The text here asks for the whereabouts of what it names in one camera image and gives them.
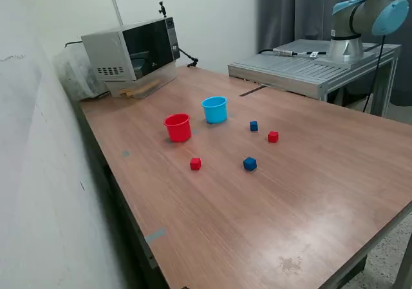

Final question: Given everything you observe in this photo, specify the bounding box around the silver blue-jointed robot arm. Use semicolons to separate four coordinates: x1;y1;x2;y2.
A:
328;0;410;65

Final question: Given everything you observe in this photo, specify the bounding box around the aluminium robot base platform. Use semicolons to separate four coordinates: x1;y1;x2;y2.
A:
227;39;402;118

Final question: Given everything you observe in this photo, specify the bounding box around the blue plastic cup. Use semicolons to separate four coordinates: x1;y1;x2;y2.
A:
201;96;229;125

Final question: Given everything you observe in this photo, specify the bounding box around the red plastic cup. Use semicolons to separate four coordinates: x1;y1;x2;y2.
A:
163;113;192;143

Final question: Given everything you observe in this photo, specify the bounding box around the long wooden stick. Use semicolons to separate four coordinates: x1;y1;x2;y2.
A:
130;79;161;96

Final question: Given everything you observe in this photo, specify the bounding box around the silver microwave oven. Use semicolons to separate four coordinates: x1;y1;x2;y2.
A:
80;17;181;82

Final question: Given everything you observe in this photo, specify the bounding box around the thin white rod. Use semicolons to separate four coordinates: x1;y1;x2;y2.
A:
111;0;124;26

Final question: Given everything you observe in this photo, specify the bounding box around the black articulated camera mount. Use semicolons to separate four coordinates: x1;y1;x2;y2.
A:
156;0;200;68

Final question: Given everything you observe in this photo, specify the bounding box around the cable with silver connector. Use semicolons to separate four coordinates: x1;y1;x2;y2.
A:
257;47;328;59

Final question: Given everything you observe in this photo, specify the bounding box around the black hanging base cable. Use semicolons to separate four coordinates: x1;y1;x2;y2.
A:
363;34;387;113

